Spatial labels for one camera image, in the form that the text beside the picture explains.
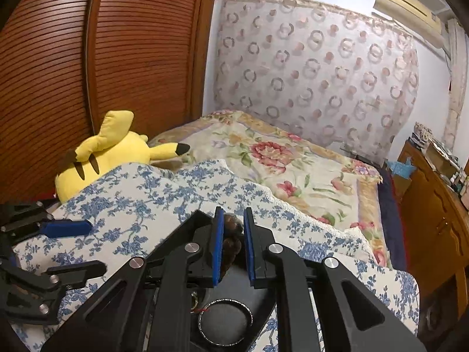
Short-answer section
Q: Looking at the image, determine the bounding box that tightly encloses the beige wall air conditioner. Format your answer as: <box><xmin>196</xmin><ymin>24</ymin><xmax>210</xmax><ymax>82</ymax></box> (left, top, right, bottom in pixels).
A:
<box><xmin>373</xmin><ymin>0</ymin><xmax>446</xmax><ymax>48</ymax></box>

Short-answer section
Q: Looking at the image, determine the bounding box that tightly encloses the dark blue bed sheet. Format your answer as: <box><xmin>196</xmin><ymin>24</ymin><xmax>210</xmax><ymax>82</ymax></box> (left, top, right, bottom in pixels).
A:
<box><xmin>377</xmin><ymin>168</ymin><xmax>408</xmax><ymax>271</ymax></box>

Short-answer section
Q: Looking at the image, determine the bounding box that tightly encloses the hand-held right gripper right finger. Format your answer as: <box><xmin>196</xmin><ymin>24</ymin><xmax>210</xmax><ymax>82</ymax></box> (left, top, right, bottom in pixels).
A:
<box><xmin>243</xmin><ymin>207</ymin><xmax>427</xmax><ymax>352</ymax></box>

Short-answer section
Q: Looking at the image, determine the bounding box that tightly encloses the cream floral blanket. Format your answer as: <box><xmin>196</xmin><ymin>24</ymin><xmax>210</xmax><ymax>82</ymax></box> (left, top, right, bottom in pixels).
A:
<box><xmin>148</xmin><ymin>110</ymin><xmax>390</xmax><ymax>269</ymax></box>

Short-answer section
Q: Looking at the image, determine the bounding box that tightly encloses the wooden cabinet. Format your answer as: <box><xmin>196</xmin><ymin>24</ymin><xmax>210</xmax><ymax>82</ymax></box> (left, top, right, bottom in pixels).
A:
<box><xmin>397</xmin><ymin>141</ymin><xmax>469</xmax><ymax>301</ymax></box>

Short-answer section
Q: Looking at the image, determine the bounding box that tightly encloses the beige lace curtain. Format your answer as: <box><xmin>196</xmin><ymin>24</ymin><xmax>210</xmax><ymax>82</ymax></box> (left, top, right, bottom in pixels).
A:
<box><xmin>445</xmin><ymin>18</ymin><xmax>464</xmax><ymax>143</ymax></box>

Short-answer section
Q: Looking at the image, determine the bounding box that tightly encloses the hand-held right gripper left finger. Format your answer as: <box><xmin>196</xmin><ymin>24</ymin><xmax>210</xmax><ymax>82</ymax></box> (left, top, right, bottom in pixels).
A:
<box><xmin>40</xmin><ymin>206</ymin><xmax>225</xmax><ymax>352</ymax></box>

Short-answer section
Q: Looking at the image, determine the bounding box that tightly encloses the black jewelry tray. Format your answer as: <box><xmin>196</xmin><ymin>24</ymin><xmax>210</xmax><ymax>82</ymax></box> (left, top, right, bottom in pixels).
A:
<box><xmin>188</xmin><ymin>267</ymin><xmax>278</xmax><ymax>352</ymax></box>

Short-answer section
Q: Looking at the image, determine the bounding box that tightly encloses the sheer curtain with circle print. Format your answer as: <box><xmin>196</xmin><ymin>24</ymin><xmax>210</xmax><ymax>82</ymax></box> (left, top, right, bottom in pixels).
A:
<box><xmin>213</xmin><ymin>0</ymin><xmax>420</xmax><ymax>159</ymax></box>

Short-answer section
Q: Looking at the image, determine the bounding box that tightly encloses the small brown furry object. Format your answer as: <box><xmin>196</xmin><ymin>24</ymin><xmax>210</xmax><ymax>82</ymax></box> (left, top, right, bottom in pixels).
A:
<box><xmin>220</xmin><ymin>213</ymin><xmax>245</xmax><ymax>276</ymax></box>

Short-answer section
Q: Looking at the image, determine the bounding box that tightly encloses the silver bangle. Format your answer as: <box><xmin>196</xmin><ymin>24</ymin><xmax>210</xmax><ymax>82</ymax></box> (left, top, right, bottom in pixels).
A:
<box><xmin>198</xmin><ymin>299</ymin><xmax>254</xmax><ymax>346</ymax></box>

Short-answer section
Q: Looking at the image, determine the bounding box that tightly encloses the yellow plush toy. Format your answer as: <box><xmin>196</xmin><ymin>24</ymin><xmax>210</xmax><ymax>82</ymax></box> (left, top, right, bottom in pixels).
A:
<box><xmin>55</xmin><ymin>109</ymin><xmax>191</xmax><ymax>203</ymax></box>

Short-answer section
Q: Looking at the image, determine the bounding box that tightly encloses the red thread charm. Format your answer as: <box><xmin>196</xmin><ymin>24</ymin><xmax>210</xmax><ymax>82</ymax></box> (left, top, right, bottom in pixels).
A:
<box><xmin>188</xmin><ymin>290</ymin><xmax>212</xmax><ymax>317</ymax></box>

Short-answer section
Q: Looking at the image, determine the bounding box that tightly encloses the pile of small household articles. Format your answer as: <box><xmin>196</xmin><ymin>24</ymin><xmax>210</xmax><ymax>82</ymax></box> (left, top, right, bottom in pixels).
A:
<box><xmin>412</xmin><ymin>121</ymin><xmax>469</xmax><ymax>207</ymax></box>

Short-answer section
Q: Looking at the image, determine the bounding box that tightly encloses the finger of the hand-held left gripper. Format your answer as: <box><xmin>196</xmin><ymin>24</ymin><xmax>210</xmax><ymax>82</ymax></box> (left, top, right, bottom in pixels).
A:
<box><xmin>0</xmin><ymin>260</ymin><xmax>108</xmax><ymax>326</ymax></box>
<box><xmin>0</xmin><ymin>199</ymin><xmax>93</xmax><ymax>244</ymax></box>

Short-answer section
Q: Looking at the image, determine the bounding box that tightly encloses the brown louvered wooden wardrobe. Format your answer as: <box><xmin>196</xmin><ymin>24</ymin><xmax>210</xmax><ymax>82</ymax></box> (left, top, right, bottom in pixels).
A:
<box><xmin>0</xmin><ymin>0</ymin><xmax>219</xmax><ymax>206</ymax></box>

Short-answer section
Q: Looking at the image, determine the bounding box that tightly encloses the blue crumpled cloth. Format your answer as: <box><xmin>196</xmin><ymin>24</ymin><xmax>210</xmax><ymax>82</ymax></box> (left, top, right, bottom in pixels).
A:
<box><xmin>386</xmin><ymin>156</ymin><xmax>418</xmax><ymax>177</ymax></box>

